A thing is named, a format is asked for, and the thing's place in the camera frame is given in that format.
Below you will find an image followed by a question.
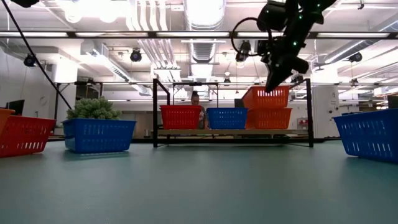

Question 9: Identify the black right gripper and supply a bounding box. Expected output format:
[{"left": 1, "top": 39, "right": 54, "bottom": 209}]
[{"left": 261, "top": 43, "right": 310, "bottom": 93}]

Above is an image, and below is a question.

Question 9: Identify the orange plastic basket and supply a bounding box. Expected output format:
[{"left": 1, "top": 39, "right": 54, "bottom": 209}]
[
  {"left": 244, "top": 107, "right": 293, "bottom": 130},
  {"left": 0, "top": 108, "right": 16, "bottom": 135},
  {"left": 241, "top": 85, "right": 291, "bottom": 110}
]

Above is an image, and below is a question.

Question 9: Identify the blue plastic basket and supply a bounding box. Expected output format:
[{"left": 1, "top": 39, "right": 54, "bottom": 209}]
[
  {"left": 333, "top": 108, "right": 398, "bottom": 165},
  {"left": 206, "top": 107, "right": 249, "bottom": 130},
  {"left": 62, "top": 118, "right": 137, "bottom": 154}
]

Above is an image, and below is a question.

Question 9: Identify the red plastic basket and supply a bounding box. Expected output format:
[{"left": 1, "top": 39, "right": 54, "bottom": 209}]
[
  {"left": 159, "top": 105, "right": 203, "bottom": 131},
  {"left": 0, "top": 115, "right": 57, "bottom": 159}
]

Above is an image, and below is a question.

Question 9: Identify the person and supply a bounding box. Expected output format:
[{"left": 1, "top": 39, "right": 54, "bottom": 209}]
[{"left": 190, "top": 90, "right": 208, "bottom": 130}]

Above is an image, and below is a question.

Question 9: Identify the black overhead light bar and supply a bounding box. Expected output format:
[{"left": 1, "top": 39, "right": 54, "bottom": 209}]
[{"left": 0, "top": 30, "right": 398, "bottom": 40}]

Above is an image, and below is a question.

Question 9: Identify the green plant in patterned pot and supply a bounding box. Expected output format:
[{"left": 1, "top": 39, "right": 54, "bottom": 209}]
[{"left": 66, "top": 96, "right": 123, "bottom": 121}]

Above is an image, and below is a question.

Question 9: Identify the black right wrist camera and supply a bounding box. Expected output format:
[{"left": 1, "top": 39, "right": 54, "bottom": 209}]
[{"left": 256, "top": 39, "right": 274, "bottom": 57}]

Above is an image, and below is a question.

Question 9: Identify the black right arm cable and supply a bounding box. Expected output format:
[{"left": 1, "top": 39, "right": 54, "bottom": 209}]
[{"left": 230, "top": 17, "right": 274, "bottom": 57}]

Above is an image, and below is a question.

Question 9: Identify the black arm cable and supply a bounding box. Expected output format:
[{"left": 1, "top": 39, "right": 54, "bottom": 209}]
[
  {"left": 1, "top": 0, "right": 73, "bottom": 110},
  {"left": 230, "top": 17, "right": 274, "bottom": 57}
]

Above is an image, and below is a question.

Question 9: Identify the black frame wooden shelf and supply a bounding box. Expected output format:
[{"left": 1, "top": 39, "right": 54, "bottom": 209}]
[{"left": 152, "top": 78, "right": 314, "bottom": 149}]

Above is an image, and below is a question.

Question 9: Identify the silver ceiling air duct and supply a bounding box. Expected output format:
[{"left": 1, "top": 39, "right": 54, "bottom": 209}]
[{"left": 183, "top": 0, "right": 227, "bottom": 32}]

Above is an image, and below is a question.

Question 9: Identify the white slanted ceiling duct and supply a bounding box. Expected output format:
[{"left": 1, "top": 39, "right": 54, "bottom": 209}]
[{"left": 80, "top": 40, "right": 153, "bottom": 96}]

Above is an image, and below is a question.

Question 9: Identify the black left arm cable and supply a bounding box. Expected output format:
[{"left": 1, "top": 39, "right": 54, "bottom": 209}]
[{"left": 1, "top": 0, "right": 73, "bottom": 110}]

